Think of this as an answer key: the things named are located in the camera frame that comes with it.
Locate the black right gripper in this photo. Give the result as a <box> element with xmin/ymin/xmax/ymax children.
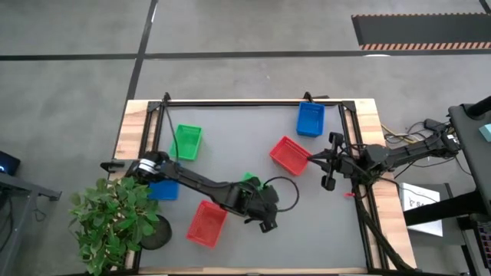
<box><xmin>307</xmin><ymin>132</ymin><xmax>364</xmax><ymax>192</ymax></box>

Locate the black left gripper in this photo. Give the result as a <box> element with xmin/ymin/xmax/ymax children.
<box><xmin>236</xmin><ymin>185</ymin><xmax>281</xmax><ymax>234</ymax></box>

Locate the green plastic basket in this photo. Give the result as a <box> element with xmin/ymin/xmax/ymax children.
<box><xmin>168</xmin><ymin>123</ymin><xmax>203</xmax><ymax>162</ymax></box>
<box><xmin>241</xmin><ymin>172</ymin><xmax>264</xmax><ymax>191</ymax></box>

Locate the red plastic basket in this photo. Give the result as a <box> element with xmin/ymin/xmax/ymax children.
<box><xmin>186</xmin><ymin>199</ymin><xmax>229</xmax><ymax>249</ymax></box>
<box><xmin>269</xmin><ymin>135</ymin><xmax>314</xmax><ymax>177</ymax></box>

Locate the blue plastic basket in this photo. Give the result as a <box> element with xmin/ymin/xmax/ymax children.
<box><xmin>295</xmin><ymin>100</ymin><xmax>326</xmax><ymax>138</ymax></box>
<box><xmin>147</xmin><ymin>179</ymin><xmax>180</xmax><ymax>202</ymax></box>

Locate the grey table mat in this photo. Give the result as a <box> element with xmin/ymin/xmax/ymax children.
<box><xmin>153</xmin><ymin>105</ymin><xmax>369</xmax><ymax>269</ymax></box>

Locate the black plant pot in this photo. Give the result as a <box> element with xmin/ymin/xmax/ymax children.
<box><xmin>140</xmin><ymin>214</ymin><xmax>173</xmax><ymax>251</ymax></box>

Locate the white cardboard box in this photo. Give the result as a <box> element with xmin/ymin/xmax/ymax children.
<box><xmin>398</xmin><ymin>182</ymin><xmax>444</xmax><ymax>238</ymax></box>

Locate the black power adapter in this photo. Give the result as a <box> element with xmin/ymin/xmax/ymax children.
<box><xmin>423</xmin><ymin>118</ymin><xmax>446</xmax><ymax>132</ymax></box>

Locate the green leafy artificial tree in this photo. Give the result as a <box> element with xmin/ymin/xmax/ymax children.
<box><xmin>68</xmin><ymin>176</ymin><xmax>160</xmax><ymax>275</ymax></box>

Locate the black equipment stand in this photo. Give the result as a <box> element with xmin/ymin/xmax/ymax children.
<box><xmin>402</xmin><ymin>94</ymin><xmax>491</xmax><ymax>231</ymax></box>

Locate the black hazard-striped floor mat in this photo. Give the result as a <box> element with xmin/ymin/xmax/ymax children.
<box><xmin>351</xmin><ymin>12</ymin><xmax>491</xmax><ymax>51</ymax></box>

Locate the grey metal table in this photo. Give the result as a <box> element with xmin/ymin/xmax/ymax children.
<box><xmin>0</xmin><ymin>172</ymin><xmax>62</xmax><ymax>265</ymax></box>

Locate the looped black gripper cable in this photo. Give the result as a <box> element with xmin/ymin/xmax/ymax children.
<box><xmin>262</xmin><ymin>176</ymin><xmax>300</xmax><ymax>213</ymax></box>

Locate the beige cable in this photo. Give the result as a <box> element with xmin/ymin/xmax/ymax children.
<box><xmin>381</xmin><ymin>123</ymin><xmax>414</xmax><ymax>145</ymax></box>

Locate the black sleeved cable bundle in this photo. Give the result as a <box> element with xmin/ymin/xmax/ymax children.
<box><xmin>351</xmin><ymin>179</ymin><xmax>419</xmax><ymax>274</ymax></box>

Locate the black aluminium table frame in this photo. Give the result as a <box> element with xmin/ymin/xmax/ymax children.
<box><xmin>136</xmin><ymin>91</ymin><xmax>419</xmax><ymax>275</ymax></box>

